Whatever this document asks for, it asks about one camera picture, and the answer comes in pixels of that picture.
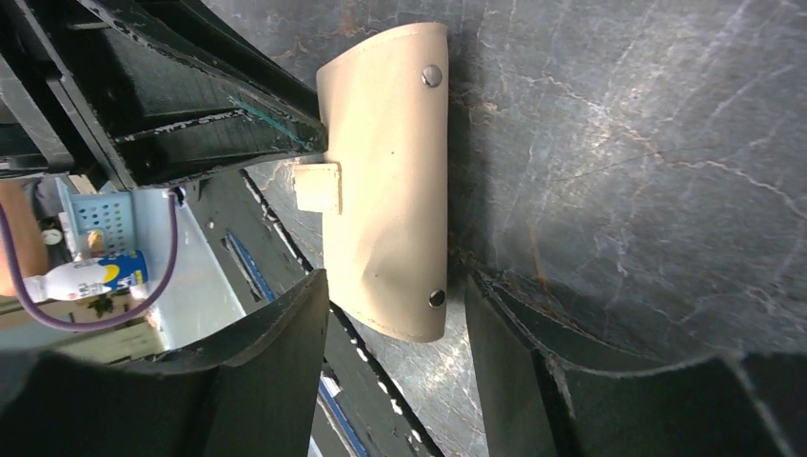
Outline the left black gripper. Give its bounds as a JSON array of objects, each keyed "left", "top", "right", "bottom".
[{"left": 1, "top": 1, "right": 327, "bottom": 189}]

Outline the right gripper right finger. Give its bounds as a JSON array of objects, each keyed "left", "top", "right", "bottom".
[{"left": 464, "top": 272, "right": 806, "bottom": 456}]

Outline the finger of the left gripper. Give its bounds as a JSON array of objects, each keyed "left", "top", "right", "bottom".
[{"left": 139, "top": 1, "right": 320, "bottom": 119}]

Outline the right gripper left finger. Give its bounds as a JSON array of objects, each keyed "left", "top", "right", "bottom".
[{"left": 1, "top": 269, "right": 329, "bottom": 456}]

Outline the beige card holder wallet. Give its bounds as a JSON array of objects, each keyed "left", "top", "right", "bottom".
[{"left": 293, "top": 22, "right": 449, "bottom": 343}]

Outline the blue perforated basket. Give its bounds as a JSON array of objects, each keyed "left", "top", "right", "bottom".
[{"left": 56, "top": 177, "right": 138, "bottom": 260}]

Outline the white blue plastic bottle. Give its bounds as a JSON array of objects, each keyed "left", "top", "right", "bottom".
[{"left": 24, "top": 250, "right": 148, "bottom": 303}]

